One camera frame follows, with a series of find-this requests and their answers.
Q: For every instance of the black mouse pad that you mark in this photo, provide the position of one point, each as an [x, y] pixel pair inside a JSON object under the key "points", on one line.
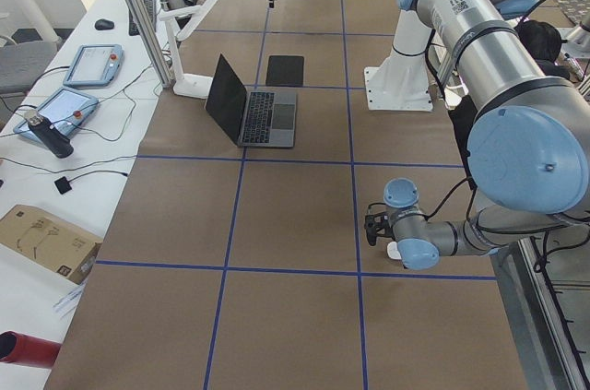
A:
{"points": [[285, 71]]}

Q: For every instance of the grey laptop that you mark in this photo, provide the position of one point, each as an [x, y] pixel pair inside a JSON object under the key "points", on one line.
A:
{"points": [[255, 119]]}

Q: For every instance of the white computer mouse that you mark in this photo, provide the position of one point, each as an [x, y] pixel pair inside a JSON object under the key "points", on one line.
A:
{"points": [[393, 252]]}

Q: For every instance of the black computer mouse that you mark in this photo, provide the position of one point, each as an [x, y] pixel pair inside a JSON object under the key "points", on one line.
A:
{"points": [[104, 24]]}

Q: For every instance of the upper blue teach pendant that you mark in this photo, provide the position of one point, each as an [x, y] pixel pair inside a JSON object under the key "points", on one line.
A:
{"points": [[94, 66]]}

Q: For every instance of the blue teach pendant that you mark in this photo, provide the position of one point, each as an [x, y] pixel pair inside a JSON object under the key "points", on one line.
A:
{"points": [[94, 66], [68, 109]]}

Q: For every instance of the lower blue teach pendant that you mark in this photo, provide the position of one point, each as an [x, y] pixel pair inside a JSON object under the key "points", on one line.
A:
{"points": [[68, 109]]}

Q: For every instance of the black bottle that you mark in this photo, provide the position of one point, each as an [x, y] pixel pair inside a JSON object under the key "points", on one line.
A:
{"points": [[48, 134]]}

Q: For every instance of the small black square device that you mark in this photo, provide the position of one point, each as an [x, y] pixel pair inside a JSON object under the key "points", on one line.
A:
{"points": [[63, 185]]}

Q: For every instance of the cardboard box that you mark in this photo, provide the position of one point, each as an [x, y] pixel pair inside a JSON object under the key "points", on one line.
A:
{"points": [[51, 242]]}

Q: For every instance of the red cylinder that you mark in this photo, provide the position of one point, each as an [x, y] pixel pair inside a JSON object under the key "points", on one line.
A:
{"points": [[25, 350]]}

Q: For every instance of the aluminium frame post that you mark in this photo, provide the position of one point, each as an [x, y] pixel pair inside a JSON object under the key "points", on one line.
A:
{"points": [[150, 41]]}

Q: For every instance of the white camera mast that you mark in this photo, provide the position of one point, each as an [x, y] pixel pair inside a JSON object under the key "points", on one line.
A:
{"points": [[400, 83]]}

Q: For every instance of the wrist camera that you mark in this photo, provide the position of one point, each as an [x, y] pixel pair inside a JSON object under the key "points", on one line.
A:
{"points": [[376, 225]]}

